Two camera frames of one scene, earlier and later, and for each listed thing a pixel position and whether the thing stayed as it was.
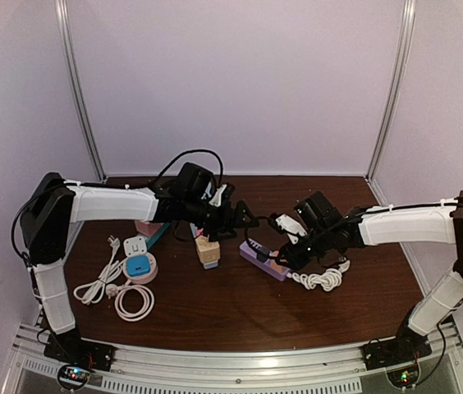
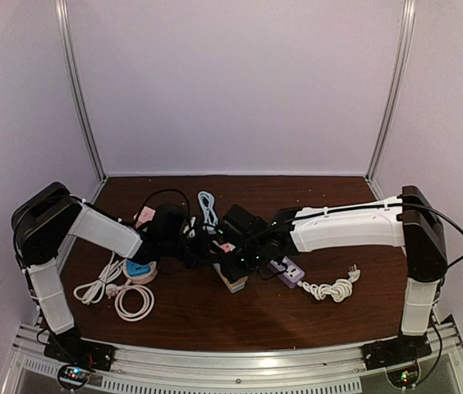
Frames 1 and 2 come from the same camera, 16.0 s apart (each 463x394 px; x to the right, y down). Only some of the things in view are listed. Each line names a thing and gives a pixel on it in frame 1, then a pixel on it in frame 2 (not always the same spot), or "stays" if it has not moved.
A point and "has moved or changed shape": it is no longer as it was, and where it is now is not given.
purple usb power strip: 249,254 has moved or changed shape
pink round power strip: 143,279 stays
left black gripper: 226,225 → 203,257
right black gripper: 295,262 → 231,272
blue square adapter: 138,265 stays
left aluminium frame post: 82,100 stays
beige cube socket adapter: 209,251 has moved or changed shape
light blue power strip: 208,263 has moved or changed shape
